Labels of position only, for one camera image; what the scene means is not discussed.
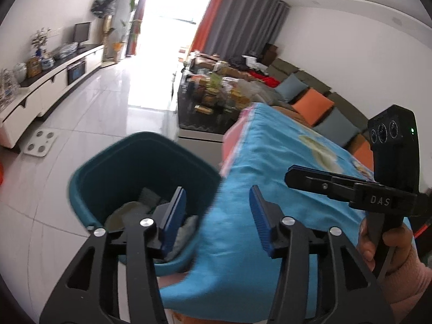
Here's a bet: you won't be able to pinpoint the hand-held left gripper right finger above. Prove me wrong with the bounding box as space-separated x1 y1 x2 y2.
249 185 395 324

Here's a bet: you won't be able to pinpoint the blue-grey cushion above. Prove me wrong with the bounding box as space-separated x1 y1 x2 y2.
315 111 360 147
275 74 309 103

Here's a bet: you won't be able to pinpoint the brown cardboard boxes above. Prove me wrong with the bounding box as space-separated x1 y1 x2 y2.
261 43 279 66

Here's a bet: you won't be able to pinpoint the white standing air conditioner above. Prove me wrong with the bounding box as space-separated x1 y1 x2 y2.
108 0 147 62

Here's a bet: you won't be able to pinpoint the green brown sectional sofa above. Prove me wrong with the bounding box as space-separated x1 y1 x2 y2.
191 57 375 173

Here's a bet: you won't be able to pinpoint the grey flat scrap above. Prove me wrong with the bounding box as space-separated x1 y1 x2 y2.
137 187 163 210

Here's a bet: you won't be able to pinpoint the person's right forearm pink sleeve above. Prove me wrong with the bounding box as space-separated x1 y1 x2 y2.
378 239 432 321

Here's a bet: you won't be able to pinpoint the red cloth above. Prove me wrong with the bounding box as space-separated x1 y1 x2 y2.
250 71 282 88

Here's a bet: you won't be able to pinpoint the teal plastic trash bin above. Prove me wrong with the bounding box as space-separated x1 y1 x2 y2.
68 132 221 274

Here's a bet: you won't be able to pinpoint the cluster of food jars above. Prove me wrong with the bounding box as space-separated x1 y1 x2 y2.
184 59 257 115

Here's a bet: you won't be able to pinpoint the white television cabinet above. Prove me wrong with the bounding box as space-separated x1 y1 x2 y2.
0 44 105 149

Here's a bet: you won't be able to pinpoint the flower vase ornament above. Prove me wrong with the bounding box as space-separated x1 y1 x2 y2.
31 29 49 58

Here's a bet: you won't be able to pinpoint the dark glass coffee table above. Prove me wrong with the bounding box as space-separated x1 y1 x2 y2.
177 71 250 139

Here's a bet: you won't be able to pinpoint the person's right hand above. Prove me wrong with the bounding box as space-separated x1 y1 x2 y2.
357 217 417 274

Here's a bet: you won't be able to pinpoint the black television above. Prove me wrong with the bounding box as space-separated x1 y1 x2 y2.
73 22 92 49

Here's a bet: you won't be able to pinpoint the white bathroom scale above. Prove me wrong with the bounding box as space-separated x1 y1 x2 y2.
21 130 59 157

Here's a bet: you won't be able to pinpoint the beige round scrap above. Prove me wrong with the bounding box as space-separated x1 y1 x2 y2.
104 201 149 232

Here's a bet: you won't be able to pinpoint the covered standing fan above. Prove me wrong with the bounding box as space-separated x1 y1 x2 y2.
90 0 117 19

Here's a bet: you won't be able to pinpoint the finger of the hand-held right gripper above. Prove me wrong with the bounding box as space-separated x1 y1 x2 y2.
289 165 383 187
284 170 358 203

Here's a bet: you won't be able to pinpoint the tall potted plant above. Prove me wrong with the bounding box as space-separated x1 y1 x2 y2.
113 0 140 63

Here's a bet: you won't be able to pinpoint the dark red curtain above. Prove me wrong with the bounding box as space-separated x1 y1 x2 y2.
126 0 159 56

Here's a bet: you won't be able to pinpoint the blue flower-print blanket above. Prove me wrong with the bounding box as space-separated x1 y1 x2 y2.
158 103 410 324

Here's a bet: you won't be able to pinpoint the orange and grey curtain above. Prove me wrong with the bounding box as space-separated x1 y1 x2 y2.
189 0 291 61

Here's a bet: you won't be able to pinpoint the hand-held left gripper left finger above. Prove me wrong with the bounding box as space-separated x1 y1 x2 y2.
40 186 187 324

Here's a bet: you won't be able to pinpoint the orange cushion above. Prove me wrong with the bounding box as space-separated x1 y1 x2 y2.
292 88 335 127
351 141 375 171

